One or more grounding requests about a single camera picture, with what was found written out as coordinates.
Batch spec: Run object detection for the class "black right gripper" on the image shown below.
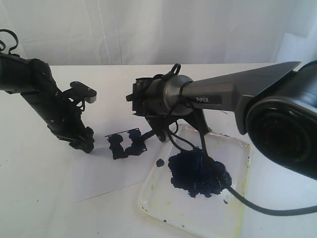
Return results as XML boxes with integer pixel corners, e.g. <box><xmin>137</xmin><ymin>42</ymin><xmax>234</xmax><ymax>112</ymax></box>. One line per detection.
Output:
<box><xmin>126</xmin><ymin>74</ymin><xmax>212</xmax><ymax>134</ymax></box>

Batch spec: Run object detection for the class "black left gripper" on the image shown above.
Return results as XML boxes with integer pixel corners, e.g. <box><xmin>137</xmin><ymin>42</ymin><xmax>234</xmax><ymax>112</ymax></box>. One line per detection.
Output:
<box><xmin>20</xmin><ymin>84</ymin><xmax>95</xmax><ymax>153</ymax></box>

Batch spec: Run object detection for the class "white paper with drawn square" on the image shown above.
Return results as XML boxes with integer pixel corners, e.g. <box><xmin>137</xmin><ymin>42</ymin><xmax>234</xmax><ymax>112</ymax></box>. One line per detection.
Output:
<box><xmin>71</xmin><ymin>96</ymin><xmax>163</xmax><ymax>202</ymax></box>

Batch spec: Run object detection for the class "black paintbrush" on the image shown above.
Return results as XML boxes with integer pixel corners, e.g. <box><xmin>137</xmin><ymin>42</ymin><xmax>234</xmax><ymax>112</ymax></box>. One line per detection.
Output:
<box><xmin>135</xmin><ymin>130</ymin><xmax>155</xmax><ymax>143</ymax></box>

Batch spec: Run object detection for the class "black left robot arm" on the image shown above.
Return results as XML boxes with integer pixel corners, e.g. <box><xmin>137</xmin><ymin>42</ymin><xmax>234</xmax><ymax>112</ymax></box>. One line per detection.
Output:
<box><xmin>0</xmin><ymin>54</ymin><xmax>97</xmax><ymax>154</ymax></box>

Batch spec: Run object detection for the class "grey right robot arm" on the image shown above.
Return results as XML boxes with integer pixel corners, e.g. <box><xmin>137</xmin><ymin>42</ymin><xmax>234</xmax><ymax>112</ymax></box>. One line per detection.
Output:
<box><xmin>126</xmin><ymin>61</ymin><xmax>317</xmax><ymax>179</ymax></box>

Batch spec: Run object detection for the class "clear plastic paint tray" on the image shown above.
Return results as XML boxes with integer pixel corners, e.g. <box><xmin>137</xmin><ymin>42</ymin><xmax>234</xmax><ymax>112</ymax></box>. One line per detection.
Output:
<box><xmin>138</xmin><ymin>132</ymin><xmax>252</xmax><ymax>238</ymax></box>

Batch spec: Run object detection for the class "white curtain backdrop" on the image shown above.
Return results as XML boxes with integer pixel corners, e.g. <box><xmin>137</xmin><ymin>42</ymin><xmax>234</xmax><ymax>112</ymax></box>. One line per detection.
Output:
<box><xmin>0</xmin><ymin>0</ymin><xmax>317</xmax><ymax>65</ymax></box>

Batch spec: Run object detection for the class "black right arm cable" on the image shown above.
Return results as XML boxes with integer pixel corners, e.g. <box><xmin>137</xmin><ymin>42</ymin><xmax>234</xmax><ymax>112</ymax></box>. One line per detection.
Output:
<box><xmin>148</xmin><ymin>63</ymin><xmax>317</xmax><ymax>216</ymax></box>

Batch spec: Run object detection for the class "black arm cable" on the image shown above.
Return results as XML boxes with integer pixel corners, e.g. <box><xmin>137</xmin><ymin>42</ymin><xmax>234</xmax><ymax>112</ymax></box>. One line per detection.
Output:
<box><xmin>0</xmin><ymin>28</ymin><xmax>18</xmax><ymax>55</ymax></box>
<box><xmin>148</xmin><ymin>63</ymin><xmax>317</xmax><ymax>216</ymax></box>

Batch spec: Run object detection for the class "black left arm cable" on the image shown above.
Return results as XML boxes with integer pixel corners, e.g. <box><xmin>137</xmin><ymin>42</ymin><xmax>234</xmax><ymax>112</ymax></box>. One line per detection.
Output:
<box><xmin>0</xmin><ymin>28</ymin><xmax>18</xmax><ymax>55</ymax></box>

